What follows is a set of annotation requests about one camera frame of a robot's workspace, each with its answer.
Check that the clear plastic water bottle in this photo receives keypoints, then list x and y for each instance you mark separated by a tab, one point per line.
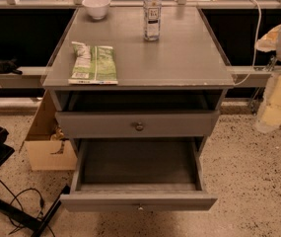
152	19

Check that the grey wooden drawer cabinet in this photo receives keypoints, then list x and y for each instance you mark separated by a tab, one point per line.
182	71

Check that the grey open lower drawer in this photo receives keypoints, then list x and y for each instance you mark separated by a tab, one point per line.
145	174

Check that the grey upper drawer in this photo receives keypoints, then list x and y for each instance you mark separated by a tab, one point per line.
139	124

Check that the white ceramic bowl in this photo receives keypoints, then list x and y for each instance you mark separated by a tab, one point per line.
96	9

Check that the green snack bag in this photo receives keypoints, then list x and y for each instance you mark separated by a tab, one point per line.
94	65

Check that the brown cardboard box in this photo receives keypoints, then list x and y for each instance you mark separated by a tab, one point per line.
47	147

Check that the black stand base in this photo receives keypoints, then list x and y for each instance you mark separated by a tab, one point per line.
14	210

